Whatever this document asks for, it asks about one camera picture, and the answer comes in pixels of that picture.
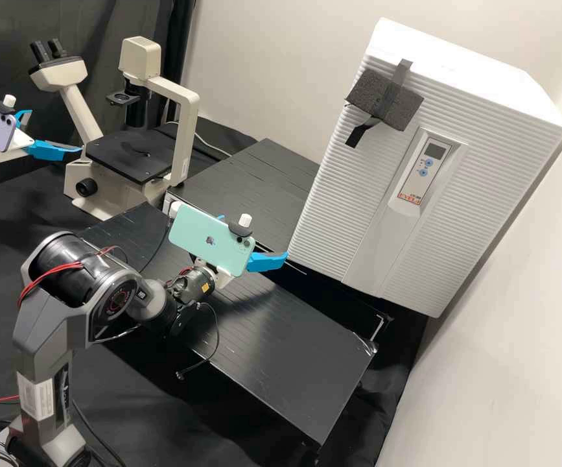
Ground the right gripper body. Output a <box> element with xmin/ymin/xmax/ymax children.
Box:
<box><xmin>204</xmin><ymin>265</ymin><xmax>244</xmax><ymax>293</ymax></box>

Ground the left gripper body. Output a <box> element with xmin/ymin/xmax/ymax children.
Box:
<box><xmin>0</xmin><ymin>128</ymin><xmax>35</xmax><ymax>165</ymax></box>

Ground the incubator door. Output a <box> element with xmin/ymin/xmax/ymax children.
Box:
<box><xmin>286</xmin><ymin>46</ymin><xmax>562</xmax><ymax>320</ymax></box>

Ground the white incubator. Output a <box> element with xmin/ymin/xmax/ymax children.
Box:
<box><xmin>364</xmin><ymin>17</ymin><xmax>562</xmax><ymax>137</ymax></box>

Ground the cream microscope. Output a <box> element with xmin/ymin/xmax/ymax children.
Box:
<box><xmin>28</xmin><ymin>37</ymin><xmax>202</xmax><ymax>221</ymax></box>

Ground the right wrist camera phone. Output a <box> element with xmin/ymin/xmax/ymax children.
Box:
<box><xmin>167</xmin><ymin>202</ymin><xmax>258</xmax><ymax>281</ymax></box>

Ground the white cable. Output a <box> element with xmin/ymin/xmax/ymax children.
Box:
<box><xmin>194</xmin><ymin>134</ymin><xmax>236</xmax><ymax>158</ymax></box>

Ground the black cable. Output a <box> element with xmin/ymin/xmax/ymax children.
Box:
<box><xmin>175</xmin><ymin>301</ymin><xmax>221</xmax><ymax>382</ymax></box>

